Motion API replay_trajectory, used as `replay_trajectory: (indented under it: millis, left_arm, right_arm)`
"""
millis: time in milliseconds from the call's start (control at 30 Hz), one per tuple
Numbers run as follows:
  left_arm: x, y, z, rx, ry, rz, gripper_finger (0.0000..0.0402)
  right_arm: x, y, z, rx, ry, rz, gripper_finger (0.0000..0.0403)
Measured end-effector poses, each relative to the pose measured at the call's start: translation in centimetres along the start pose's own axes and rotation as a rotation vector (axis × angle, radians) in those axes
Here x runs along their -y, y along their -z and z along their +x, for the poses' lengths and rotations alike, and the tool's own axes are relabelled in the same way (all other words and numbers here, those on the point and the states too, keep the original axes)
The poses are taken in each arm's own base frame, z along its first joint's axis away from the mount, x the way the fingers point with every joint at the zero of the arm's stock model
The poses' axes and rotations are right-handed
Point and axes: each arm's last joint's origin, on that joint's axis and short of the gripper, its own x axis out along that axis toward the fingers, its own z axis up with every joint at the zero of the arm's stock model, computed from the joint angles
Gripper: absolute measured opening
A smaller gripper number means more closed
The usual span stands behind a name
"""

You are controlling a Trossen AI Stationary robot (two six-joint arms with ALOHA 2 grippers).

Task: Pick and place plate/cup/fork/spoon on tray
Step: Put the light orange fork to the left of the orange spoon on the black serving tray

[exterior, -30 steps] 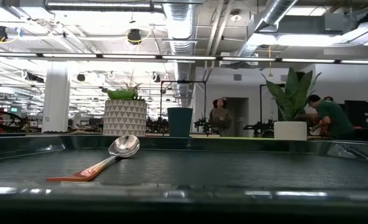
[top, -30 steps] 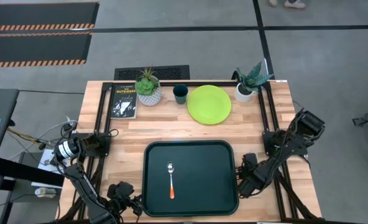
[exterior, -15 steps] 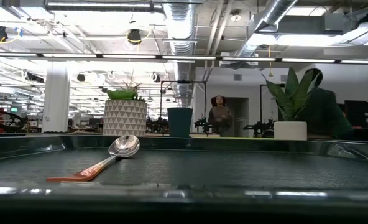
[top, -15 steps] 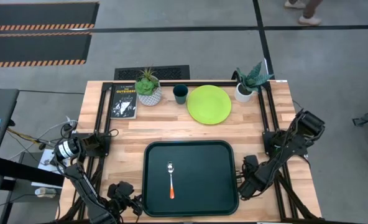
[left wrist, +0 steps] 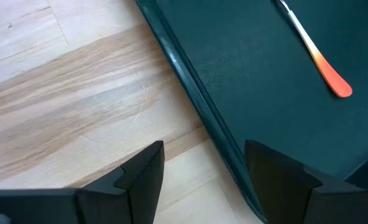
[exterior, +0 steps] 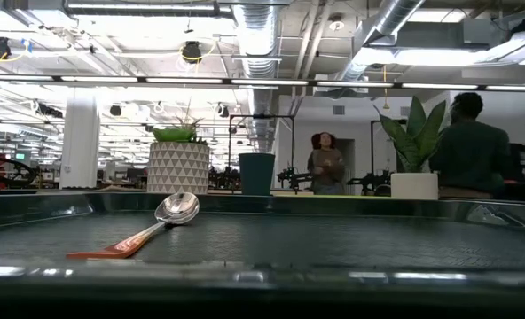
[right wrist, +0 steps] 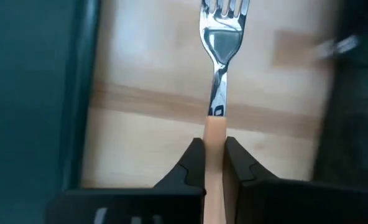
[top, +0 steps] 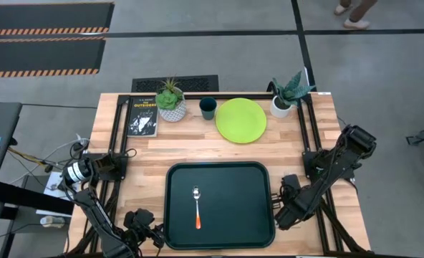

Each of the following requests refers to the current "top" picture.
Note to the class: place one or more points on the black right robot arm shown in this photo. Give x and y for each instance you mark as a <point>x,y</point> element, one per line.
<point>326,178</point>

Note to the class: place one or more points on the black aluminium table frame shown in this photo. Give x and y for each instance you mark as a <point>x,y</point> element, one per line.
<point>123,99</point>

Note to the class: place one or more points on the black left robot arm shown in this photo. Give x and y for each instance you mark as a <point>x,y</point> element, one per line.
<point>97,215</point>

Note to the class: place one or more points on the dark green plastic tray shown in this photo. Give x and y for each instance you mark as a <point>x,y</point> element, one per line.
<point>233,208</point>

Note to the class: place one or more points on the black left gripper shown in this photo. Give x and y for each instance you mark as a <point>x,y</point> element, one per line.
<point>138,222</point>

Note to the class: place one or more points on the black floor vent grille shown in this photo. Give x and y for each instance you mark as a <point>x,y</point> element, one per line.
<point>197,84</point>

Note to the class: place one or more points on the black desk crossbar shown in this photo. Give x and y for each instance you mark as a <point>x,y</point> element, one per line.
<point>29,197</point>

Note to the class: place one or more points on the dark green plastic cup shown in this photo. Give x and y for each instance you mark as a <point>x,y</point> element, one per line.
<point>208,107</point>

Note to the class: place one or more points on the black hazard-striped floor mat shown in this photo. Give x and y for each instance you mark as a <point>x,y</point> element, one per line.
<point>40,53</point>
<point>47,16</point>

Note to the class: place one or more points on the clear plastic bottle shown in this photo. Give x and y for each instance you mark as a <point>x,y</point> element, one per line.
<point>52,221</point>

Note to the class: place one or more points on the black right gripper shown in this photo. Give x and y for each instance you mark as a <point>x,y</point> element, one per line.
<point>290,200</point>

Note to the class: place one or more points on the lime green round plate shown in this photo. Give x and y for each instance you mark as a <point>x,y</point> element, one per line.
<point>240,120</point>

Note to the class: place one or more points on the white paper sheet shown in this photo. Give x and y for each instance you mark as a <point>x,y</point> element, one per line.
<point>51,190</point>

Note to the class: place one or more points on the person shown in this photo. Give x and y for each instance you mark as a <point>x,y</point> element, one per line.
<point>357,24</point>

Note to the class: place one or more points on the grey side desk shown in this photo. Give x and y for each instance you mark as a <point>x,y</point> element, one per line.
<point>0,122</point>

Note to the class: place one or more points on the black paperback book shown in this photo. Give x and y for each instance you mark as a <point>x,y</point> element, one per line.
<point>143,118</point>

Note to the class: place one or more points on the white label sticker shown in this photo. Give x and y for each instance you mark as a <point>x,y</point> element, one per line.
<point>324,93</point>

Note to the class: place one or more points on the succulent in patterned white pot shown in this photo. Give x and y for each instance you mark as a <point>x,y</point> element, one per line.
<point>170,104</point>

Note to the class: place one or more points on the spiky plant in white pot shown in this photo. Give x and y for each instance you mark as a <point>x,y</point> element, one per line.
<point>287,96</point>

